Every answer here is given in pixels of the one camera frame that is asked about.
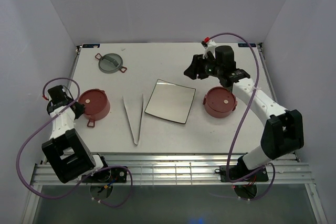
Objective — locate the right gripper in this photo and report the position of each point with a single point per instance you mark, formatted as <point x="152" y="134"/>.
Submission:
<point x="196" y="66"/>

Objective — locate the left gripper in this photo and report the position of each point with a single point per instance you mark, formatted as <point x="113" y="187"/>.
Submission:
<point x="80" y="108"/>

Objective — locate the dark red lid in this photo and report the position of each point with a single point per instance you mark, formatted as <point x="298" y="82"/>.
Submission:
<point x="219" y="91"/>
<point x="95" y="101"/>

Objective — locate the pink bowl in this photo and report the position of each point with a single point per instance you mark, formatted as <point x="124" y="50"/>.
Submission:
<point x="92" y="119"/>
<point x="219" y="107"/>

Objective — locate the white square plate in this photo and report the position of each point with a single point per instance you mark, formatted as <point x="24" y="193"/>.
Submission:
<point x="171" y="102"/>

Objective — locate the metal tongs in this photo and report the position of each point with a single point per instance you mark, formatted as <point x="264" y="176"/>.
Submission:
<point x="134" y="109"/>

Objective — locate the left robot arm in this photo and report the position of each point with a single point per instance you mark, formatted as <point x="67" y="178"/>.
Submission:
<point x="65" y="150"/>

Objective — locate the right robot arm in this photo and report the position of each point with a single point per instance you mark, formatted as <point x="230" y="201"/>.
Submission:
<point x="283" y="128"/>

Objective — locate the grey lunch box lid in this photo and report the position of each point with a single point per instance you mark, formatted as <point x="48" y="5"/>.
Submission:
<point x="110" y="63"/>

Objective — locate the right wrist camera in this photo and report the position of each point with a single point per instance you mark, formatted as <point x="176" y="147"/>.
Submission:
<point x="209" y="46"/>

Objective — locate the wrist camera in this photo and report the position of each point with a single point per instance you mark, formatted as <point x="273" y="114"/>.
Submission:
<point x="46" y="96"/>
<point x="209" y="46"/>

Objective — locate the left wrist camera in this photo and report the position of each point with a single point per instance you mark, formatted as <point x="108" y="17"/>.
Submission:
<point x="46" y="96"/>

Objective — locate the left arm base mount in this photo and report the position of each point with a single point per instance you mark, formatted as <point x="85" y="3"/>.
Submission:
<point x="114" y="174"/>

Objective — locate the aluminium frame rail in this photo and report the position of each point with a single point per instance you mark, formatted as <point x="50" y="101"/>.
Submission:
<point x="154" y="170"/>

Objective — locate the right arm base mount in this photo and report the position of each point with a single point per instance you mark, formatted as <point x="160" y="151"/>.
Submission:
<point x="239" y="172"/>

